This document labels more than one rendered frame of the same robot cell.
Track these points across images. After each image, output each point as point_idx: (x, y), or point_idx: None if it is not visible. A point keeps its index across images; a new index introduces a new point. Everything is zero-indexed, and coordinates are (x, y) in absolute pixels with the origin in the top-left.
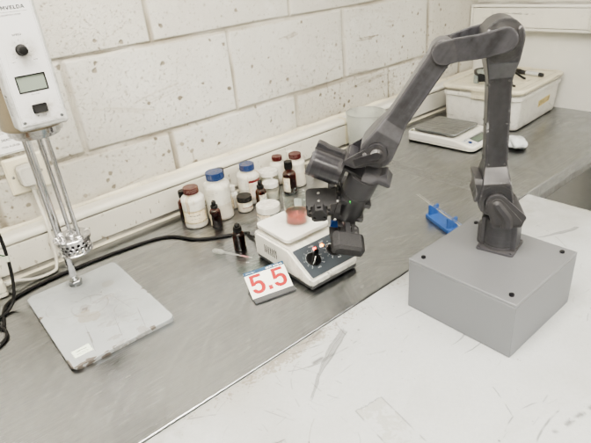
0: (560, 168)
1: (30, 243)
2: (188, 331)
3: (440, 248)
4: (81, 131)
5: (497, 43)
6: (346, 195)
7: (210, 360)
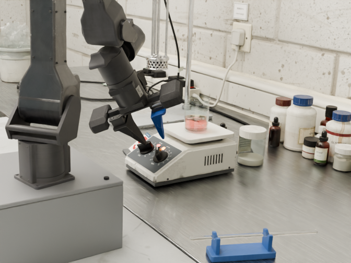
0: None
1: (217, 82)
2: (106, 133)
3: (70, 155)
4: (279, 22)
5: None
6: None
7: None
